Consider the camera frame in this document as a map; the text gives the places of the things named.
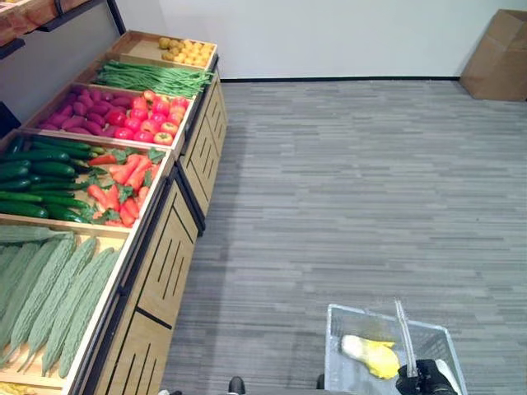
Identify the large wooden stand cabinet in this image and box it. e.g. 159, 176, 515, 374
61, 165, 206, 395

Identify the green bean bundle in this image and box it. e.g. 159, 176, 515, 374
94, 59, 216, 100

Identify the yellow white napa cabbage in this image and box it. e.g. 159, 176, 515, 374
340, 334, 402, 381

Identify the black baseboard strip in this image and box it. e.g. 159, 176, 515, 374
220, 75, 463, 84

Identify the wooden crate with bitter melons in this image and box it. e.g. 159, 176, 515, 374
0, 216, 144, 393

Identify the small wooden stand cabinet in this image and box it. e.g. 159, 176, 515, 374
175, 77, 230, 218

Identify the wooden crate with tomatoes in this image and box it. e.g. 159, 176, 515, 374
19, 81, 198, 160

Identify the black object by wall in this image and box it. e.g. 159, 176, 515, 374
0, 101, 23, 140

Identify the black shelf post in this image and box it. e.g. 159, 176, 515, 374
105, 0, 128, 37

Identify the clear wire shopping basket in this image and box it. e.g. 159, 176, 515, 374
324, 299, 469, 395

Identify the yellow corn cob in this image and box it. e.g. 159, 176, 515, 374
0, 381, 39, 395

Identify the green bitter melon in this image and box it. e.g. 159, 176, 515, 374
0, 241, 43, 318
57, 257, 121, 379
0, 225, 76, 244
0, 244, 22, 285
0, 231, 78, 369
40, 247, 115, 379
18, 237, 99, 374

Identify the wooden crate with yellow produce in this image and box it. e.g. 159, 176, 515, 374
106, 30, 219, 71

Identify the wooden crate with cucumbers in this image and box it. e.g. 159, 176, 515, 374
0, 128, 177, 236

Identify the brown cardboard box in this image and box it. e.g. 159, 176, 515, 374
459, 8, 527, 102

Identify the wooden wall shelf black bracket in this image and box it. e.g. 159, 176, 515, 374
0, 0, 106, 61

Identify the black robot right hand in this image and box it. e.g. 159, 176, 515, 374
394, 357, 461, 395

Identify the wooden crate with green beans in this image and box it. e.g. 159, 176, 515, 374
75, 52, 216, 100

